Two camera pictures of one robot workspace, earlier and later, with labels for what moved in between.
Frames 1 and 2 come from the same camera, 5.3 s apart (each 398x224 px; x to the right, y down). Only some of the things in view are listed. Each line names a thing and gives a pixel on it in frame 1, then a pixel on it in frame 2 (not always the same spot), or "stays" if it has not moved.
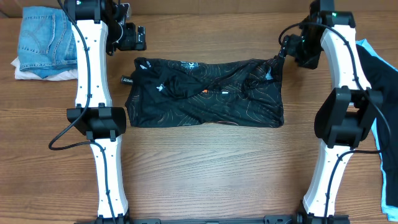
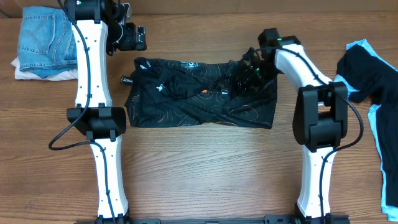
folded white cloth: [25, 74] stays
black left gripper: [130, 42] stays
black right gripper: [287, 49] to [242, 79]
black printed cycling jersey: [245, 92] stays
